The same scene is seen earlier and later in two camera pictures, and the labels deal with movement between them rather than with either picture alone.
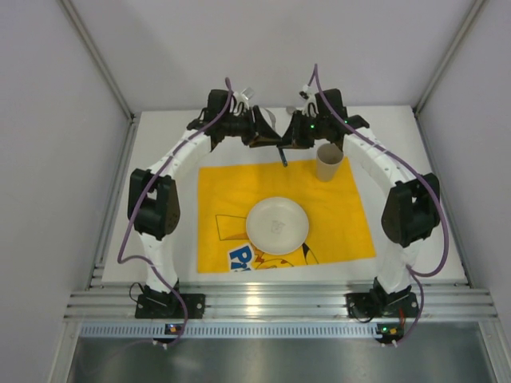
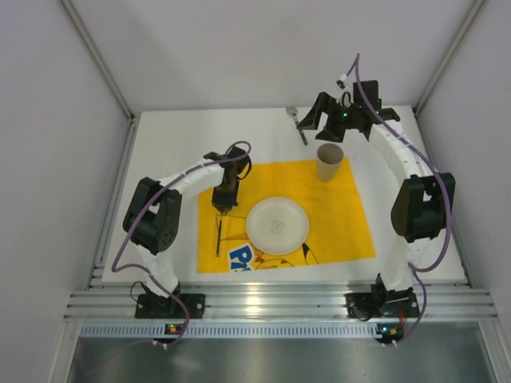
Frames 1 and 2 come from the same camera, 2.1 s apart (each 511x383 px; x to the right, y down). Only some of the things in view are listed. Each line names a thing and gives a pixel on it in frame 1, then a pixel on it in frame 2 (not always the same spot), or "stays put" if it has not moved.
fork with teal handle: x=282 y=155 → x=219 y=219
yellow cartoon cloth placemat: x=338 y=225 stays put
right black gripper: x=296 y=130 → x=331 y=120
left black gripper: x=255 y=125 → x=223 y=200
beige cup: x=328 y=158 stays put
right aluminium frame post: x=475 y=9 stays put
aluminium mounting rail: x=278 y=299 stays put
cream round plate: x=277 y=226 stays put
